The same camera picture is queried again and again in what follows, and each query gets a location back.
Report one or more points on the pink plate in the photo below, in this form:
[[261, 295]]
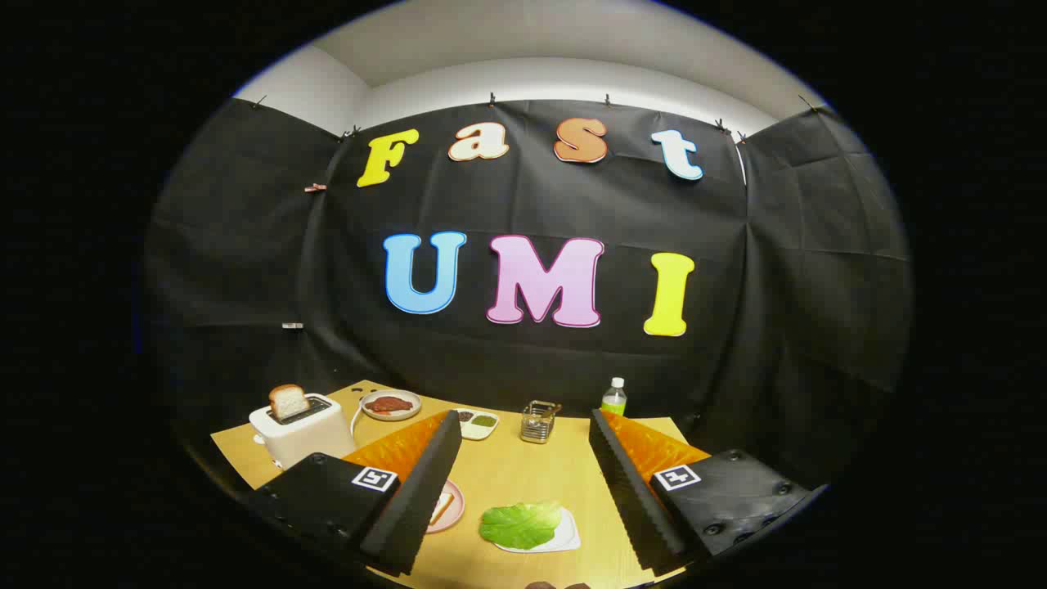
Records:
[[455, 511]]

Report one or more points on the round grey plate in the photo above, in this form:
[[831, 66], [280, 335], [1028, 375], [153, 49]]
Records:
[[393, 416]]

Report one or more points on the bread slice with ham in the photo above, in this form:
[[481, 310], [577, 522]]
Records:
[[442, 507]]

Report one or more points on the brown meat steak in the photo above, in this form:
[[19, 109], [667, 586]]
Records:
[[388, 404]]

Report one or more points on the white square plate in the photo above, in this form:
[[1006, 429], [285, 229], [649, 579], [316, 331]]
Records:
[[569, 536]]

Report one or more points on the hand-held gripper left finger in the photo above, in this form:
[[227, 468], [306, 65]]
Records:
[[417, 507]]

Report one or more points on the white toaster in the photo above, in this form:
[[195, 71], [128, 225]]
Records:
[[307, 433]]

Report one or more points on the white divided bean dish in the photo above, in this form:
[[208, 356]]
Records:
[[476, 432]]

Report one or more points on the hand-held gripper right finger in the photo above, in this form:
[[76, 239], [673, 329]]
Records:
[[634, 499]]

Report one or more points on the green lettuce leaf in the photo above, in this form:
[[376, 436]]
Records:
[[519, 525]]

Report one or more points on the plain bread slice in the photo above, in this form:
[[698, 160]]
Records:
[[288, 401]]

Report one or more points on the green label drink bottle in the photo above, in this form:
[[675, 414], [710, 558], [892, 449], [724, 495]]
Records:
[[614, 401]]

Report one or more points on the black backdrop cloth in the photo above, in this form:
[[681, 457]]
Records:
[[523, 204]]

